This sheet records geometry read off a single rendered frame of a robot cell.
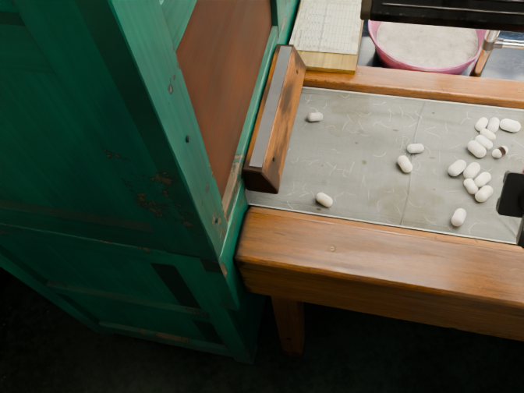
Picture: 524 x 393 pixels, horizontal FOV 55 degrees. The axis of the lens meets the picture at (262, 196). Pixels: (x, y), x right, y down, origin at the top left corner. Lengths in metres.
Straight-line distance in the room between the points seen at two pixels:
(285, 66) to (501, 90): 0.44
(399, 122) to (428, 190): 0.16
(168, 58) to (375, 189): 0.56
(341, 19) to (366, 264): 0.57
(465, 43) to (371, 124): 0.31
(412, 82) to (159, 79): 0.70
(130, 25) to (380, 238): 0.60
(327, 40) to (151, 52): 0.72
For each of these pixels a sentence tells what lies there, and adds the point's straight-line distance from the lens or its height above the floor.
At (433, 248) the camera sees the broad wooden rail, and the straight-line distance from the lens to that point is 0.89.
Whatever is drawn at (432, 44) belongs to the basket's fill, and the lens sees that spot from 1.22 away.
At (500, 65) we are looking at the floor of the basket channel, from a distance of 1.29.
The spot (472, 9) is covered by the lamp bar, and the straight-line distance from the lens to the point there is 0.78.
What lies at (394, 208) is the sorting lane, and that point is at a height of 0.74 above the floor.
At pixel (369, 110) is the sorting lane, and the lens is 1.06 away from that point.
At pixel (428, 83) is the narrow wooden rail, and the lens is 1.09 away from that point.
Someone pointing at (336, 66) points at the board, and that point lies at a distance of 1.09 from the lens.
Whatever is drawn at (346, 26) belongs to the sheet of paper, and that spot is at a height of 0.78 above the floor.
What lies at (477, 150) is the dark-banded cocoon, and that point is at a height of 0.76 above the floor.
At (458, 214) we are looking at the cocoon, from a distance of 0.94.
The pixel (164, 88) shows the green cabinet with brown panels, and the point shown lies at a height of 1.21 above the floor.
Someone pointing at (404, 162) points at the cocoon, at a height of 0.76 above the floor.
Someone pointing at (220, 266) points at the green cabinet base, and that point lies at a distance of 0.80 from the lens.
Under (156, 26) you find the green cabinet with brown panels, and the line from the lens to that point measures 0.47.
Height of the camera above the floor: 1.56
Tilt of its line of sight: 60 degrees down
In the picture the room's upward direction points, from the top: 10 degrees counter-clockwise
